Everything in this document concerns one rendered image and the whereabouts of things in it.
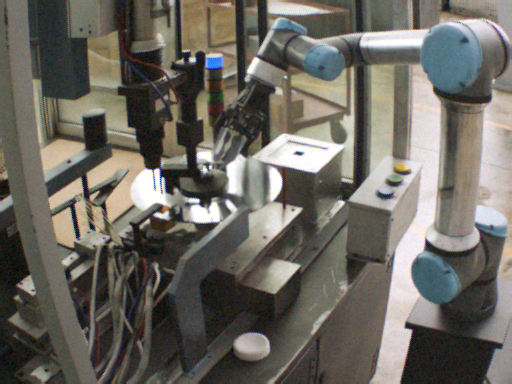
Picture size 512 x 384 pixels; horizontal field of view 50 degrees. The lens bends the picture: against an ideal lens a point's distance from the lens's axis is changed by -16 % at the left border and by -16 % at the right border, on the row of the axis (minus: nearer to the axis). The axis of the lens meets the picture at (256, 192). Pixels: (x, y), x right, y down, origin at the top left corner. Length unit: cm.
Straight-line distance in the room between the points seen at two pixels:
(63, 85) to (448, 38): 73
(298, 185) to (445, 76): 71
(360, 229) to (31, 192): 93
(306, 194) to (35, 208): 100
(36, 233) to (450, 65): 66
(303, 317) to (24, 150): 81
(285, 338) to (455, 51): 67
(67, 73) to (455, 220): 77
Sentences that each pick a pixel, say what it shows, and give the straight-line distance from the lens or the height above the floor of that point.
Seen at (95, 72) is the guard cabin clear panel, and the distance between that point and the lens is 218.
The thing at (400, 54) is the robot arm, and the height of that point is 126.
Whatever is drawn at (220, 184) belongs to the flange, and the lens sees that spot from 136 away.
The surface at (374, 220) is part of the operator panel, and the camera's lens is 143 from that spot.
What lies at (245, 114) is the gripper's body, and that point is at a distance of 132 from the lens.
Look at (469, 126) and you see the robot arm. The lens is 103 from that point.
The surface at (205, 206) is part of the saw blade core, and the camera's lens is 130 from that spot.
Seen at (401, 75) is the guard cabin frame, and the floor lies 113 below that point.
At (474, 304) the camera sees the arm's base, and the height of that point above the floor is 79.
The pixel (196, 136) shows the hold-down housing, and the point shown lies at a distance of 125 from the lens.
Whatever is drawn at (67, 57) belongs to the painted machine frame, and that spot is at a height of 131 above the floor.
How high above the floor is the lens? 157
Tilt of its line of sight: 27 degrees down
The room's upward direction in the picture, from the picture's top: 2 degrees counter-clockwise
